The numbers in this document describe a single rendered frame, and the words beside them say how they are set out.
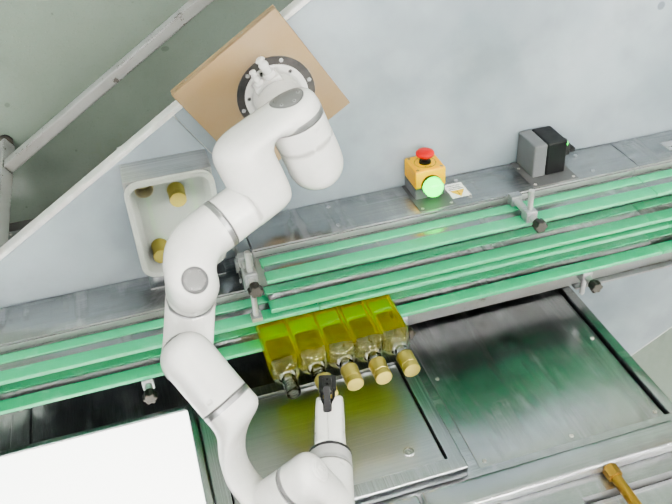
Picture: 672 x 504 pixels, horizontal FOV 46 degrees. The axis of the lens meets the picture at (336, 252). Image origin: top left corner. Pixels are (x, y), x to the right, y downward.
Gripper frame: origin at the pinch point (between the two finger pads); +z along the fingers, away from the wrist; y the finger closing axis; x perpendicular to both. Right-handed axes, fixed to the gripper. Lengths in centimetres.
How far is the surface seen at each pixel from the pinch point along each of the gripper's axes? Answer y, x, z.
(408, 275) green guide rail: 4.9, -17.8, 27.5
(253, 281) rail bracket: 14.1, 13.2, 16.5
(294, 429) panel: -14.4, 7.4, 4.3
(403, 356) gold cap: -0.2, -14.9, 8.4
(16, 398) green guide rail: -5, 62, 8
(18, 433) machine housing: -17, 65, 10
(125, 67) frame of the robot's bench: 30, 48, 88
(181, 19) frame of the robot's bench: 40, 33, 92
